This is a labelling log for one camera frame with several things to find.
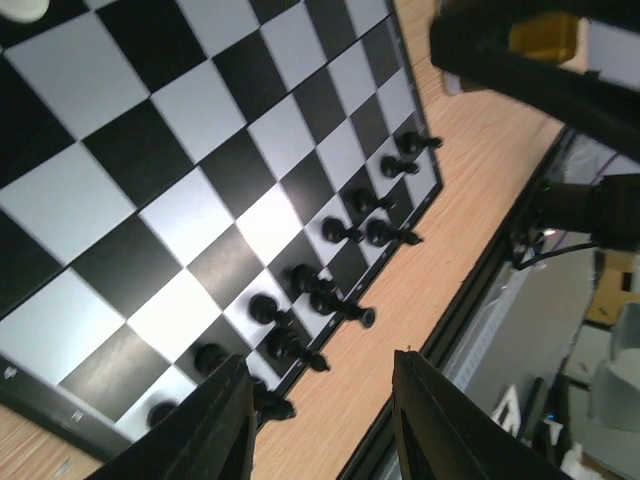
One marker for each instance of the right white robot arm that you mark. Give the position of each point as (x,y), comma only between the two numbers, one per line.
(462,43)

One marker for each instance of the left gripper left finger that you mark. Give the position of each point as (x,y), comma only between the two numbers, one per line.
(210,435)

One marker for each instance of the black chess piece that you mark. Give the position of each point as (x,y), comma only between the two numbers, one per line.
(265,310)
(208,358)

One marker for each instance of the black bishop piece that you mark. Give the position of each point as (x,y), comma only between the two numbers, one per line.
(285,344)

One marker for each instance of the tall black king piece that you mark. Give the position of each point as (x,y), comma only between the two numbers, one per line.
(327,304)

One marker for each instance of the black silver chess board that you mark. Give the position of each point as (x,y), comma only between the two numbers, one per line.
(163,162)

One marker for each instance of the black pawn near corner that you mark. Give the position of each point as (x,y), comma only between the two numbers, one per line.
(159,412)

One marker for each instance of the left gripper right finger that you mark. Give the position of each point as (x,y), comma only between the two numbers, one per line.
(441,434)

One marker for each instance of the gold tin with black pieces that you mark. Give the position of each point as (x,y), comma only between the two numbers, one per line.
(548,37)

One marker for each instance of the black knight piece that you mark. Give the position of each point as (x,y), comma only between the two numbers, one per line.
(268,405)

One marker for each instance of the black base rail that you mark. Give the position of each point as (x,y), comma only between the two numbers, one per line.
(455,337)

